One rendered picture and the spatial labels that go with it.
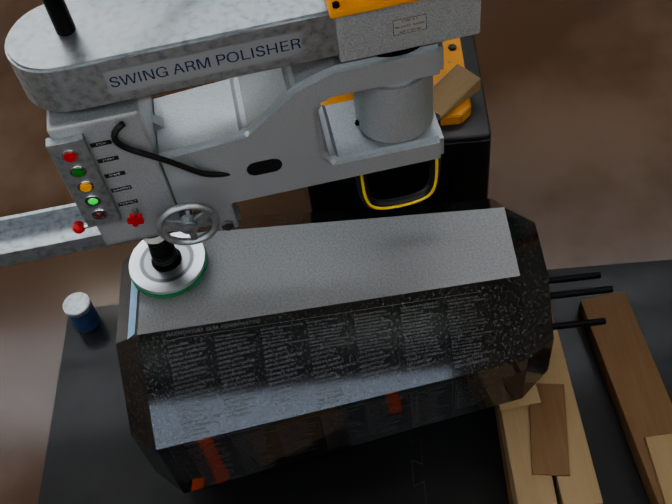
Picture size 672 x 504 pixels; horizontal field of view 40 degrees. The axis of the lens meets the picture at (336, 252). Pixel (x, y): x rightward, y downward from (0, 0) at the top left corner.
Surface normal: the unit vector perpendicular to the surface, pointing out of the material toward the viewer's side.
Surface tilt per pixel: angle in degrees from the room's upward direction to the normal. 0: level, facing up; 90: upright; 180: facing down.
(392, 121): 90
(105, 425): 0
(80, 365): 0
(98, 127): 90
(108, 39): 0
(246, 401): 45
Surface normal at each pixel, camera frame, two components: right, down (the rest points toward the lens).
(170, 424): 0.01, 0.16
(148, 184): 0.19, 0.79
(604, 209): -0.10, -0.58
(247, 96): -0.70, -0.31
